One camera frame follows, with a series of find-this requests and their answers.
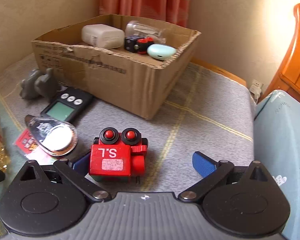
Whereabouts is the checkered table cloth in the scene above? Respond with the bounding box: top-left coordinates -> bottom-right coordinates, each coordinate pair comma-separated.
0,52 -> 255,238

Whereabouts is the black blue toy robot block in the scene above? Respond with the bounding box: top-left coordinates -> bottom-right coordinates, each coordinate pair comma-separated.
124,35 -> 154,55

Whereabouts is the black digital timer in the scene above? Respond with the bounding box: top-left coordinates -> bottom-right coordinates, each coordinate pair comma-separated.
40,87 -> 94,123

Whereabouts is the clear plastic jar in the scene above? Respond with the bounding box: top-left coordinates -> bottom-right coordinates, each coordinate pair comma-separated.
125,21 -> 166,44

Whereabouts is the red card pack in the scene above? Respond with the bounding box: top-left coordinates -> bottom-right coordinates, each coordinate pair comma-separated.
14,129 -> 58,165

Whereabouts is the open cardboard box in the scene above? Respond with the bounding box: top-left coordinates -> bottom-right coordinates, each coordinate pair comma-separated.
32,14 -> 200,120

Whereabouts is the wooden bed headboard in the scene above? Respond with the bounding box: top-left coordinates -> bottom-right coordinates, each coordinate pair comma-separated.
260,3 -> 300,102

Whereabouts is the white wall charger plug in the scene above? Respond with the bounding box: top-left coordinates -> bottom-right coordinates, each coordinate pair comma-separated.
249,79 -> 263,103

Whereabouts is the white frosted plastic jar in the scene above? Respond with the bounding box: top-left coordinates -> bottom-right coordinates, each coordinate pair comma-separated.
81,24 -> 125,49

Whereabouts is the mint green oval case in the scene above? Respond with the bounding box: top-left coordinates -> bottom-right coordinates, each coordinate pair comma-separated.
147,44 -> 177,61

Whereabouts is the light blue floral bedsheet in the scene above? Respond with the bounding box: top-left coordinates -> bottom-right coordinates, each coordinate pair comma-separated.
254,90 -> 300,239

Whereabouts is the clear correction tape dispenser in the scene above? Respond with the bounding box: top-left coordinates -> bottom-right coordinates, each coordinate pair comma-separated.
24,115 -> 78,157

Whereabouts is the red toy robot block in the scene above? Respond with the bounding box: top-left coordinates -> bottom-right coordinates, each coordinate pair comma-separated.
88,127 -> 148,181

